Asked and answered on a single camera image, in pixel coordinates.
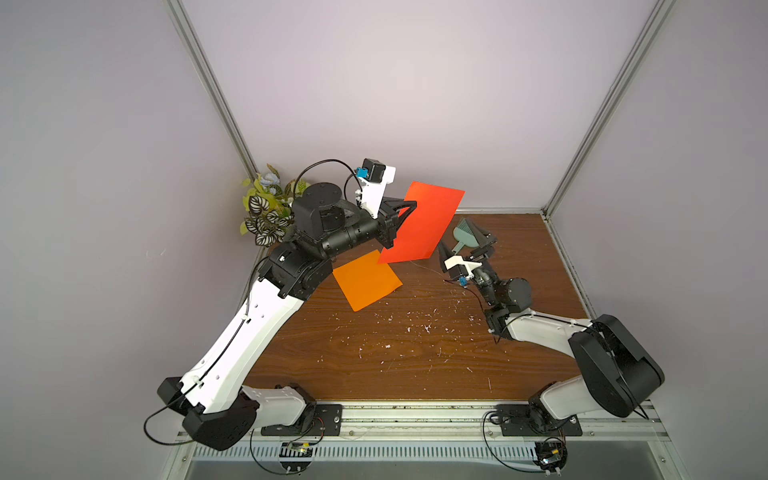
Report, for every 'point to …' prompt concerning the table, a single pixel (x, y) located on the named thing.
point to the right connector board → (550, 455)
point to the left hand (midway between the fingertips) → (418, 205)
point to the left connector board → (295, 449)
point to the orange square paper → (366, 280)
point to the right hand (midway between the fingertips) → (464, 224)
